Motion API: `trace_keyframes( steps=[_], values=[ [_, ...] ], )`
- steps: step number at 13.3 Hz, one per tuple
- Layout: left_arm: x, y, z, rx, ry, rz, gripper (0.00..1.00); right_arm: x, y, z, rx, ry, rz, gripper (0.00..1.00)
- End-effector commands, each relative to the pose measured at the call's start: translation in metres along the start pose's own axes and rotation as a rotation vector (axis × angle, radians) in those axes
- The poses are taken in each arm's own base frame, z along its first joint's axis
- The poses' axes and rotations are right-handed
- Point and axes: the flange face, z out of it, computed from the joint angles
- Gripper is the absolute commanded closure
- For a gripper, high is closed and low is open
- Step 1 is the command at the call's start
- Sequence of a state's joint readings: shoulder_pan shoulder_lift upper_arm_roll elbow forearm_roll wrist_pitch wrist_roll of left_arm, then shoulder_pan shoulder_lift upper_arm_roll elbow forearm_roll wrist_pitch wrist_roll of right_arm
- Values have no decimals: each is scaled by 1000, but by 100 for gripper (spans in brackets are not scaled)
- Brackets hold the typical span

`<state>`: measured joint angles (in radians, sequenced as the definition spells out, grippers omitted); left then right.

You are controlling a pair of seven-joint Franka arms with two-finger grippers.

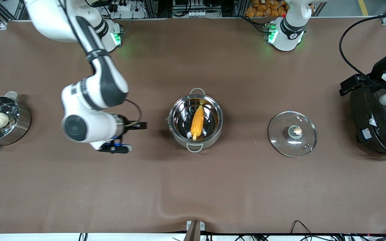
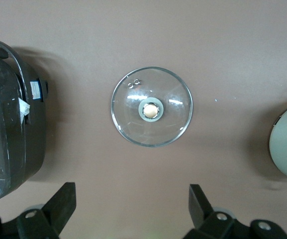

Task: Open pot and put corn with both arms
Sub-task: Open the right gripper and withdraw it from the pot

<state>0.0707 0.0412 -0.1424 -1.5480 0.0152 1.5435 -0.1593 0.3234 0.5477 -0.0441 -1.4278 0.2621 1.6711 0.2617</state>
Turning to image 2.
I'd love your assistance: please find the steel cooking pot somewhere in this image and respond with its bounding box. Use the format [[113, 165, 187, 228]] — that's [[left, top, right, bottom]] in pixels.
[[268, 101, 287, 181]]

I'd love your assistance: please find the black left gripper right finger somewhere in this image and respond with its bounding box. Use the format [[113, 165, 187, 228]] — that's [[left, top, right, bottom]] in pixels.
[[183, 184, 236, 239]]

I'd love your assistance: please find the black rice cooker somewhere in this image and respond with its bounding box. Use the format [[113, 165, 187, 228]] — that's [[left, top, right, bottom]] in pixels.
[[0, 36, 50, 202]]

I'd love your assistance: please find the glass pot lid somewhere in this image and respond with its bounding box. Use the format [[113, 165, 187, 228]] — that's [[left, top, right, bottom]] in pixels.
[[110, 66, 194, 148]]

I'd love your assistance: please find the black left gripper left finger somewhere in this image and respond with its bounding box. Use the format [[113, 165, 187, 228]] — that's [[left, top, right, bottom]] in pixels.
[[16, 182, 77, 239]]

